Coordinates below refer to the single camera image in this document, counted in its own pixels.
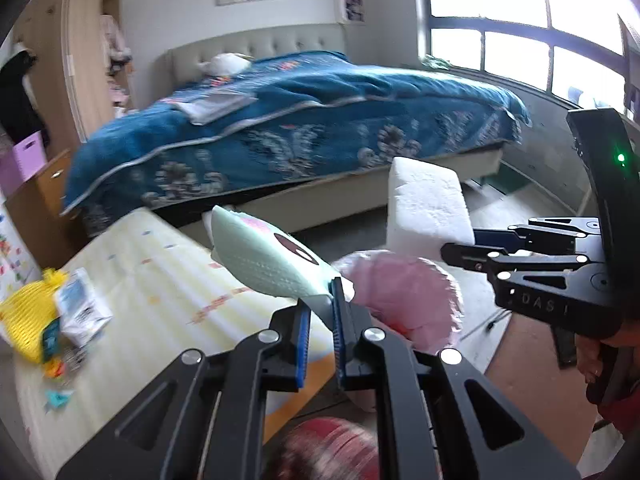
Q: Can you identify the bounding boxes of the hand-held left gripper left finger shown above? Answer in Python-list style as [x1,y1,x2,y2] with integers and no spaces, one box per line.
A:
[57,305,312,480]

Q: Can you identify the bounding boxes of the person's red plaid clothing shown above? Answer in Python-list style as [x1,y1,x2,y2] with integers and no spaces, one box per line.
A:
[270,417,381,480]

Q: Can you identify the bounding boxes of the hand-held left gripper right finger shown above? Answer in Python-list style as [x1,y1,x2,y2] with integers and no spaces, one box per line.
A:
[330,277,582,480]

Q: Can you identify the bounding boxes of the white foam block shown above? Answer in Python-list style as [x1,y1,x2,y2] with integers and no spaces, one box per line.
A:
[387,156,476,263]

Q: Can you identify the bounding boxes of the green floor mat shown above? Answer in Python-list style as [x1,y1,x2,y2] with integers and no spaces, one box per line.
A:
[487,162,531,196]

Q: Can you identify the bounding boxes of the purple storage basket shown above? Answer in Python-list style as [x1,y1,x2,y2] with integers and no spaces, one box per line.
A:
[0,132,48,196]

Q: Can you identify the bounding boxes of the yellow striped tablecloth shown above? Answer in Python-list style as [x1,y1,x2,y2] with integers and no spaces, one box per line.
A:
[12,207,341,441]

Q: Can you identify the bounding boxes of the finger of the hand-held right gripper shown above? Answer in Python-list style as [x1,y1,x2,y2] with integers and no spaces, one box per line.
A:
[472,217,603,257]
[441,242,607,286]

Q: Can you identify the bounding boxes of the teal plastic scrap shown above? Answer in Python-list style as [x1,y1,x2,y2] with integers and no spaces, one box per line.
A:
[40,322,63,363]

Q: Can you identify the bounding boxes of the white pillow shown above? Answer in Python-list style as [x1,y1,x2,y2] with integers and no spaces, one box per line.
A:
[197,52,253,78]

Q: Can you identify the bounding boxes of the brown stool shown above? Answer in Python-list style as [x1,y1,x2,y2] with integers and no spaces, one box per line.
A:
[465,305,601,441]

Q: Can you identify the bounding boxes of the yellow foam fruit net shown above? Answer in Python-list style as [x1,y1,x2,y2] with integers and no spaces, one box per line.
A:
[0,267,68,366]

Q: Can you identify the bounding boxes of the bed with blue quilt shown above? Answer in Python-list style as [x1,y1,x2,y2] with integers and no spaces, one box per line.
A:
[60,50,533,231]

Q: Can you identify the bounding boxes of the grey folded cloth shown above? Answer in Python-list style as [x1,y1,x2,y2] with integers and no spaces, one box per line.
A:
[172,91,258,126]

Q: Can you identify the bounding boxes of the wooden wardrobe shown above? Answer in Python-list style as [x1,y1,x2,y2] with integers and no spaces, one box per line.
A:
[12,0,138,143]

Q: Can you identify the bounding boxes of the black jacket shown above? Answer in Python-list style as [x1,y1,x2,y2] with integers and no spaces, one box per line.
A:
[0,50,48,146]

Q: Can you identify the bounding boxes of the pink hanging garment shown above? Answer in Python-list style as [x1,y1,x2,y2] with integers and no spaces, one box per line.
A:
[100,15,133,61]

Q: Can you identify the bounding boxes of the clear plastic bag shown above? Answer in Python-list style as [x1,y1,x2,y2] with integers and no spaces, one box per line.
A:
[52,267,113,348]

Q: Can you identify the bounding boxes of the mint green cartoon face pad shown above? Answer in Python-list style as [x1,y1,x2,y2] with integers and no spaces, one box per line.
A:
[209,205,356,311]

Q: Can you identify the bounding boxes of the person's right forearm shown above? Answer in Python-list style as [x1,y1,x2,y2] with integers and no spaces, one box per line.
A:
[597,385,640,441]

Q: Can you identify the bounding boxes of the person's right hand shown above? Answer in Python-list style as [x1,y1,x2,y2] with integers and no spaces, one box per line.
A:
[575,335,608,391]

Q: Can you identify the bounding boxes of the wooden drawer cabinet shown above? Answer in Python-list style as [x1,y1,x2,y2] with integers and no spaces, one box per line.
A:
[5,149,83,271]

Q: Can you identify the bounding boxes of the white polka dot cabinet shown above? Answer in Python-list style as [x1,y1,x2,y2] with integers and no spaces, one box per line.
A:
[0,200,43,306]

